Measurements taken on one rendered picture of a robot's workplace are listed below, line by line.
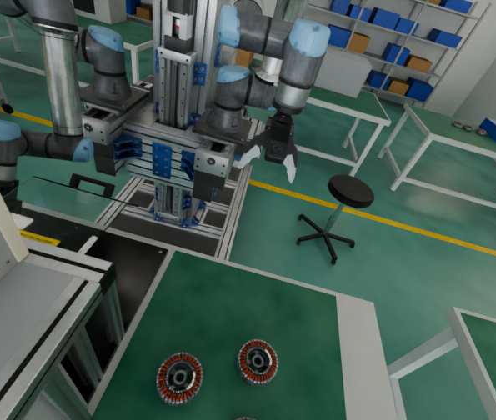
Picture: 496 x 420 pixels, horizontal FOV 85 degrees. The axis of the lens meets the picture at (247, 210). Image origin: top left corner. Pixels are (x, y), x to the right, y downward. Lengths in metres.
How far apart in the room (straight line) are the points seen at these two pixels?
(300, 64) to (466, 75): 7.40
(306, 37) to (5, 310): 0.67
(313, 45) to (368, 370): 0.89
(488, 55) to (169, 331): 7.78
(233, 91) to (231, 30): 0.45
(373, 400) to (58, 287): 0.84
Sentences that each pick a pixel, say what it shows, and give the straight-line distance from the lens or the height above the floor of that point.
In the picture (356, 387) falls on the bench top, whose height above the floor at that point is 0.75.
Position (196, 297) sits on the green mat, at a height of 0.75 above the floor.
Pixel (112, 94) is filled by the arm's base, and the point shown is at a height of 1.06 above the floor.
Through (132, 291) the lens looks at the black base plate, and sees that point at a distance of 0.92.
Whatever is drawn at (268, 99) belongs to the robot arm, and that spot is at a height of 1.20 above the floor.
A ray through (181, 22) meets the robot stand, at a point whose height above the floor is 1.35.
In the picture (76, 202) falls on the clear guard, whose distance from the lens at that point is 0.75.
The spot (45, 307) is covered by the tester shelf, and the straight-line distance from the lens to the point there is 0.53.
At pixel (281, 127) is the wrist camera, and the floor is 1.31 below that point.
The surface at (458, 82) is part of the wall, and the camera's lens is 7.93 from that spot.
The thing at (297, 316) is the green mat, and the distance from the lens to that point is 0.98.
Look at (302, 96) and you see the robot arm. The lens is 0.63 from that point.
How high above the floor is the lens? 1.56
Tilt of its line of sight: 41 degrees down
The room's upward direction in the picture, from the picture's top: 17 degrees clockwise
